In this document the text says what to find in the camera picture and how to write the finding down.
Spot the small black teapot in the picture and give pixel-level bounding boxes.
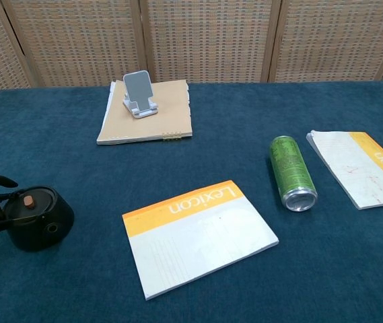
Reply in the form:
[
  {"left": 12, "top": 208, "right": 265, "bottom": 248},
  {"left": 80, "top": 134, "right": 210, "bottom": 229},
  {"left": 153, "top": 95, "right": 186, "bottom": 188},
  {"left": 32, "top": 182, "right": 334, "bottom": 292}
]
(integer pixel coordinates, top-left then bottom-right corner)
[{"left": 3, "top": 186, "right": 76, "bottom": 253}]

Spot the white grey phone stand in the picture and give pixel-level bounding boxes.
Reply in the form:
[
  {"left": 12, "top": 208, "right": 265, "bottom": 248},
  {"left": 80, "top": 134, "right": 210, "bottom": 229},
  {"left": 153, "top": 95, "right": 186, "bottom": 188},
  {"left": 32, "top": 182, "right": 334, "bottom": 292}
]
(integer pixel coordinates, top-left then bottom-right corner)
[{"left": 122, "top": 69, "right": 160, "bottom": 120}]

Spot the brown cover spiral notebook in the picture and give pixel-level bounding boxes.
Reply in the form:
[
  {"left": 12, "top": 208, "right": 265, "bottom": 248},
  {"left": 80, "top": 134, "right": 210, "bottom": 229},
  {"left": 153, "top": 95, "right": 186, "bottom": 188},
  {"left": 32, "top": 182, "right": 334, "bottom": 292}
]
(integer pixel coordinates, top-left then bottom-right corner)
[{"left": 96, "top": 79, "right": 194, "bottom": 146}]

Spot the orange white Lexicon notepad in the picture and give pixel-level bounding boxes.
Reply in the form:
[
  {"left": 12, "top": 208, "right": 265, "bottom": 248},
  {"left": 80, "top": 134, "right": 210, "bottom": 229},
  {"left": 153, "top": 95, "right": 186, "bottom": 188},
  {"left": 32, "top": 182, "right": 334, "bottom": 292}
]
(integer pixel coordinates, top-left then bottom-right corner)
[
  {"left": 122, "top": 180, "right": 279, "bottom": 301},
  {"left": 306, "top": 129, "right": 383, "bottom": 211}
]

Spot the blue table cloth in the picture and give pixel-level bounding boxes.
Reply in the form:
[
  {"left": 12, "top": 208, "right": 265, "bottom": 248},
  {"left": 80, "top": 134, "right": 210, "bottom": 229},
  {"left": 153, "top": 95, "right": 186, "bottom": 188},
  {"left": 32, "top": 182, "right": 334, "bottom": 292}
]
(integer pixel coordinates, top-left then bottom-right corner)
[{"left": 0, "top": 79, "right": 383, "bottom": 323}]

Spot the woven wooden folding screen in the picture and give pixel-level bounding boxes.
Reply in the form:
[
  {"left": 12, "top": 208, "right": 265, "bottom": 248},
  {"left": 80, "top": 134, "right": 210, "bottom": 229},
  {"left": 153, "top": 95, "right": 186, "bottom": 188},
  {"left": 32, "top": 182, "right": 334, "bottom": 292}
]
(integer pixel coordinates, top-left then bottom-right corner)
[{"left": 0, "top": 0, "right": 383, "bottom": 99}]

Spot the green drink can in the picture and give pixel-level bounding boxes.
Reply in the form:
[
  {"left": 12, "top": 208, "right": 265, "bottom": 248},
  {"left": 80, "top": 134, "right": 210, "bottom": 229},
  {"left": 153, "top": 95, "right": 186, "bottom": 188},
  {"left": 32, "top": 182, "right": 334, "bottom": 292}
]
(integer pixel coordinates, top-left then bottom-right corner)
[{"left": 270, "top": 135, "right": 318, "bottom": 213}]

